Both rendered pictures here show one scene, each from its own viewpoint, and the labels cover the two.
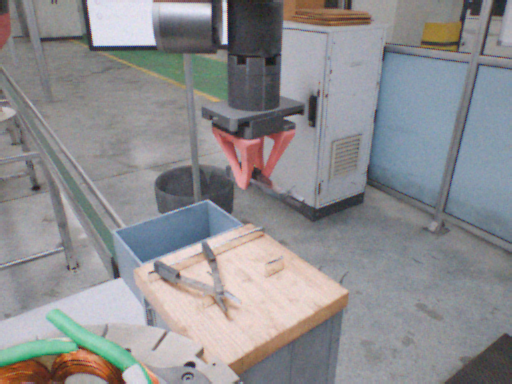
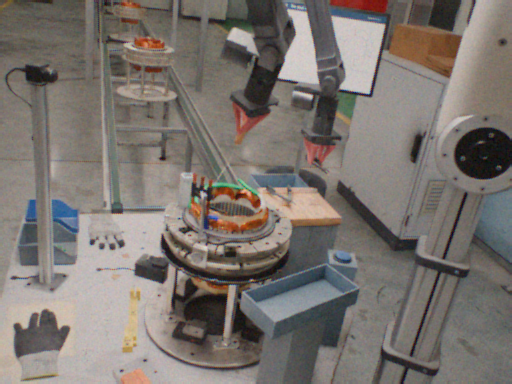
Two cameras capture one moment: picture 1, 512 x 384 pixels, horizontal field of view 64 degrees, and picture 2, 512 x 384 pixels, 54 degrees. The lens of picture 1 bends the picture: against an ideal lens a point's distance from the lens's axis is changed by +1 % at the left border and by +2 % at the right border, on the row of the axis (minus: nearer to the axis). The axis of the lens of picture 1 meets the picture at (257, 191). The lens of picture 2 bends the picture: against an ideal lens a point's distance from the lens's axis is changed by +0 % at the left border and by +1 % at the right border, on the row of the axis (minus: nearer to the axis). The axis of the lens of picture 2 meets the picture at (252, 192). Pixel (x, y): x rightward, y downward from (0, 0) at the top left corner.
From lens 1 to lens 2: 0.99 m
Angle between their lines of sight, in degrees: 14
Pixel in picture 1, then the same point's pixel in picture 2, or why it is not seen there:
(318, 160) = (411, 194)
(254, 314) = (300, 212)
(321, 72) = (431, 116)
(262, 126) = (321, 141)
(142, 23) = (288, 66)
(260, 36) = (327, 109)
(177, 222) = (278, 180)
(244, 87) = (318, 125)
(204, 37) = (307, 105)
